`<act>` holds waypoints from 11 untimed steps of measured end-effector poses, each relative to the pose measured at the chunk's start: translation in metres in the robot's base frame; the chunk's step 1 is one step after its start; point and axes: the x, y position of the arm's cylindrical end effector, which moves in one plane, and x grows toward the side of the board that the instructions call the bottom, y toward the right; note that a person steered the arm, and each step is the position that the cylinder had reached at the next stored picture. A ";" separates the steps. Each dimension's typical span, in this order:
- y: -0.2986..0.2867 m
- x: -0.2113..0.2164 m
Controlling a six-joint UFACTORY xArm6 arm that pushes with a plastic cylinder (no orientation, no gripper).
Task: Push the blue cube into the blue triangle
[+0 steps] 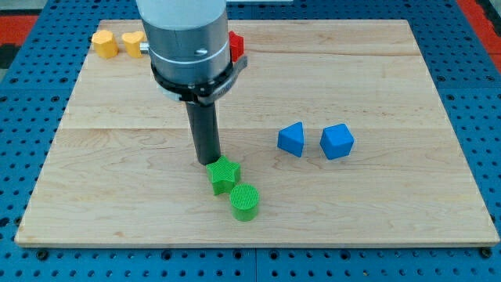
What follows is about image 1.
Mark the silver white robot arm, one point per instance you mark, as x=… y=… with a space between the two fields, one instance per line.
x=194 y=56

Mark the blue triangle block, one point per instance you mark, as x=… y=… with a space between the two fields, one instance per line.
x=292 y=139

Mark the blue cube block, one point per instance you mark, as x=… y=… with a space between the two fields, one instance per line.
x=336 y=141

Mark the green star block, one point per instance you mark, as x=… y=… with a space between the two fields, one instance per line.
x=223 y=175

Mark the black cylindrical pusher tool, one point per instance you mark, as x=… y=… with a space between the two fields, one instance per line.
x=204 y=129

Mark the green cylinder block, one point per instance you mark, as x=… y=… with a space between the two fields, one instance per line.
x=244 y=199

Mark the light wooden board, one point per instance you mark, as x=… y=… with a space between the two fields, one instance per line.
x=122 y=171

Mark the red block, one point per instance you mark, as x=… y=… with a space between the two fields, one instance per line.
x=236 y=43

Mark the yellow heart block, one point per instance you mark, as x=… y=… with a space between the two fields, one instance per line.
x=132 y=43

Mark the yellow hexagon block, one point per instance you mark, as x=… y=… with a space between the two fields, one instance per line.
x=105 y=44

